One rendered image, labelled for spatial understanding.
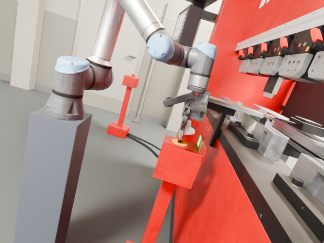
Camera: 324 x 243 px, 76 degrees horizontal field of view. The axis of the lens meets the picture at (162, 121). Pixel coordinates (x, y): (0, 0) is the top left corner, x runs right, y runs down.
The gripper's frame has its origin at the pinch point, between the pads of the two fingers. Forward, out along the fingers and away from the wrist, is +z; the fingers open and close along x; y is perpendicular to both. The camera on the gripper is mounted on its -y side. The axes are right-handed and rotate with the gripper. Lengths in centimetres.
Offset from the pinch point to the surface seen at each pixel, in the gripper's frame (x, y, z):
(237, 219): -28.4, 19.2, 9.9
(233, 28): 107, 27, -63
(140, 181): 93, -21, 82
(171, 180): -4.8, 1.0, 16.7
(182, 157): -4.9, 2.6, 6.4
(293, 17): 21, 35, -55
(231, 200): -20.7, 19.0, 9.7
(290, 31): 18, 35, -49
